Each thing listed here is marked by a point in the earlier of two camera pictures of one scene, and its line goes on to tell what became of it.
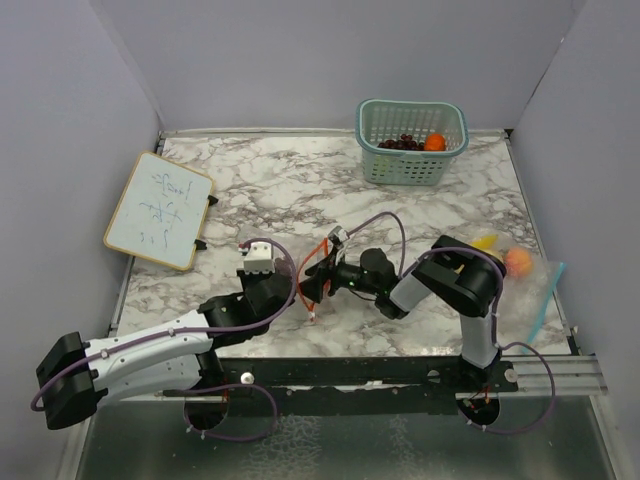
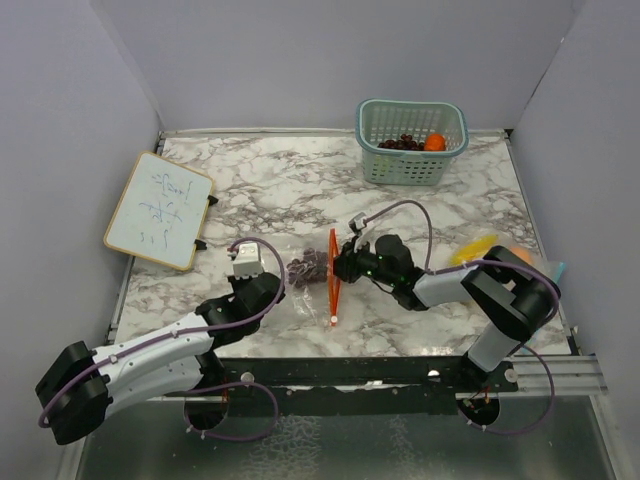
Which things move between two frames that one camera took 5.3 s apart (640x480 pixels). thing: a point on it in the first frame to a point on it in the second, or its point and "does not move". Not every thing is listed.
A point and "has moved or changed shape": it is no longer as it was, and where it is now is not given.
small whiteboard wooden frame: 161,212 does not move
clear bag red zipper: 311,310 to 322,301
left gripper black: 246,278 does not move
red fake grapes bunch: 405,143 does not move
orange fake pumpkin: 434,142 does not move
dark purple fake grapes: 284,267 has moved or changed shape
